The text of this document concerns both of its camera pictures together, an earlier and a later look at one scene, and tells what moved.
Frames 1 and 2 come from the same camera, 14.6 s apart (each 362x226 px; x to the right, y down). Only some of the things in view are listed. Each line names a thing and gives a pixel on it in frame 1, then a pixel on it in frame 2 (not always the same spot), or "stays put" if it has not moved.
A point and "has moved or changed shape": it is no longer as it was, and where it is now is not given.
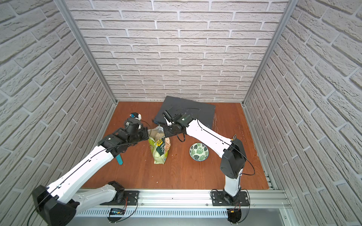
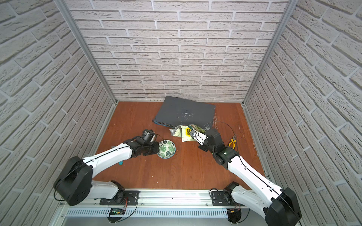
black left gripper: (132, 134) -> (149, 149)
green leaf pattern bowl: (199, 151) -> (167, 149)
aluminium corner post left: (63, 5) stays put
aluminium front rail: (198, 199) stays put
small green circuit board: (117, 211) stays put
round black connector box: (234, 215) stays put
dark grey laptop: (204, 112) stays put
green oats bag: (160, 145) has moved or changed shape
